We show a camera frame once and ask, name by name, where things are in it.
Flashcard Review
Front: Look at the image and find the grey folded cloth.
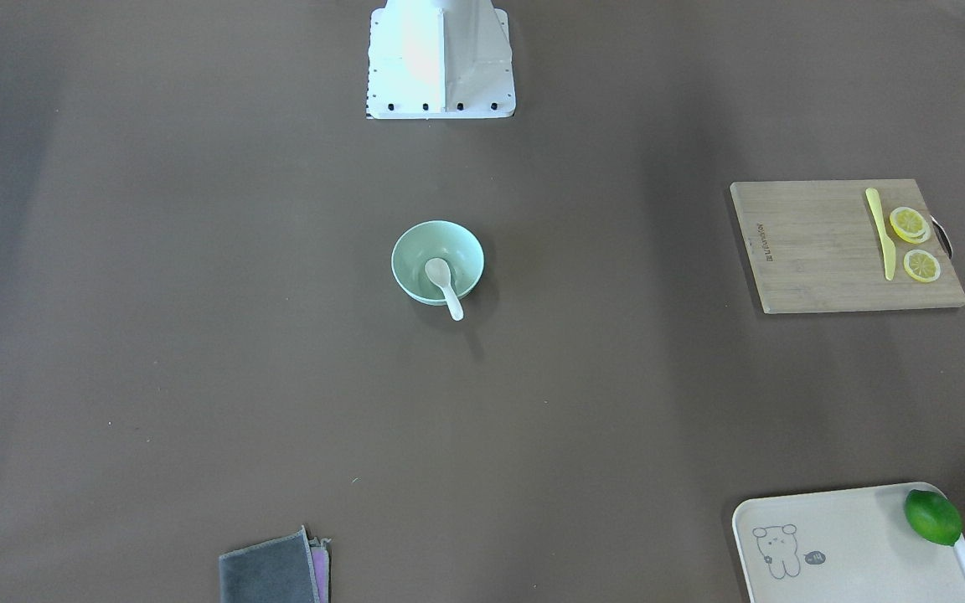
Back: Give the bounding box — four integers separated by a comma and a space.
219, 526, 332, 602

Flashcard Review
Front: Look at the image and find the lower lemon slice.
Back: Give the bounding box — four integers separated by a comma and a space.
903, 249, 942, 283

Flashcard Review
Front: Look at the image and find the green lime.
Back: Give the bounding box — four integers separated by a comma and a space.
903, 489, 962, 547

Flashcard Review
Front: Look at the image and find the white ceramic spoon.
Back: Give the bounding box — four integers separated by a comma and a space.
425, 257, 464, 321

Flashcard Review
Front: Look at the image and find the light green bowl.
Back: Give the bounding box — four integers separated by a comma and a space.
390, 220, 485, 307

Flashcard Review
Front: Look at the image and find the yellow plastic knife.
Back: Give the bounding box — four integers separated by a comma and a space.
864, 188, 896, 281

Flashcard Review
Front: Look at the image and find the hidden lemon slice underneath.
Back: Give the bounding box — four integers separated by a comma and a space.
896, 223, 931, 245

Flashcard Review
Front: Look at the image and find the cream rabbit tray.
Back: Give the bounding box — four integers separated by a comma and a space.
731, 482, 965, 602

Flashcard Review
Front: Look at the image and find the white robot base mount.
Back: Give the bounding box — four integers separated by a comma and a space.
365, 1, 517, 120

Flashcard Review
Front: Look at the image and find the lemon slice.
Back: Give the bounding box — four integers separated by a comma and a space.
889, 206, 928, 237
903, 249, 942, 283

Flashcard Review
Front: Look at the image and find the bamboo cutting board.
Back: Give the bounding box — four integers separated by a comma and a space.
729, 179, 965, 314

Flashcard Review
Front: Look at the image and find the upper lemon slice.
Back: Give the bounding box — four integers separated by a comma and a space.
889, 206, 928, 237

